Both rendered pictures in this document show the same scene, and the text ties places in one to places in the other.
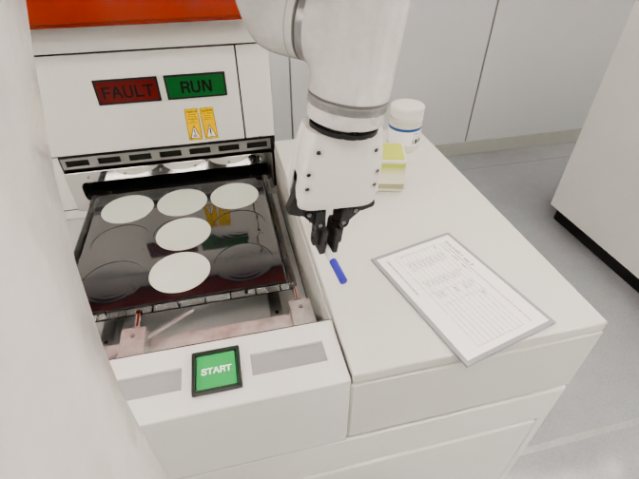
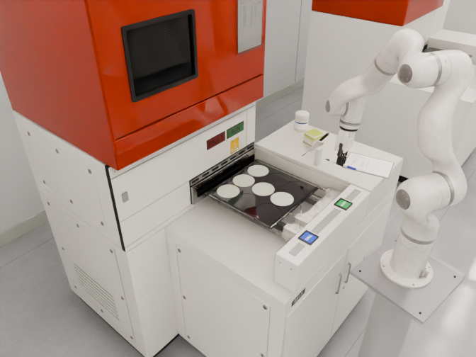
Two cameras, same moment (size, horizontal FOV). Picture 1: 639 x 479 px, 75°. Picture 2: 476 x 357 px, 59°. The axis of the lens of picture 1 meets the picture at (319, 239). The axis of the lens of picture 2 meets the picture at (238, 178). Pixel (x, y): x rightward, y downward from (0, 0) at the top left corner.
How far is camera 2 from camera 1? 1.50 m
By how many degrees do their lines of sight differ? 29
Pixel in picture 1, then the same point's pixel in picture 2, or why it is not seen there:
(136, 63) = (219, 127)
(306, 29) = (349, 110)
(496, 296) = (378, 162)
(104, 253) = (248, 205)
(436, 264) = (358, 161)
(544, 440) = not seen: hidden behind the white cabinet
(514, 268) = (374, 154)
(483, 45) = not seen: hidden behind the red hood
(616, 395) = not seen: hidden behind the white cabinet
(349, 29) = (360, 108)
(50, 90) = (193, 150)
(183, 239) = (266, 190)
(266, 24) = (340, 110)
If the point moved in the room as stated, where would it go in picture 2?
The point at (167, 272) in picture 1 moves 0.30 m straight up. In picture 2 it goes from (278, 200) to (282, 139)
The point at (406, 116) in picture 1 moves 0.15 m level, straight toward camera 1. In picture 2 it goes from (305, 117) to (322, 130)
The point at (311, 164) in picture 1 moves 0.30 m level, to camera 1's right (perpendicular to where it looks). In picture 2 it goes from (348, 139) to (394, 120)
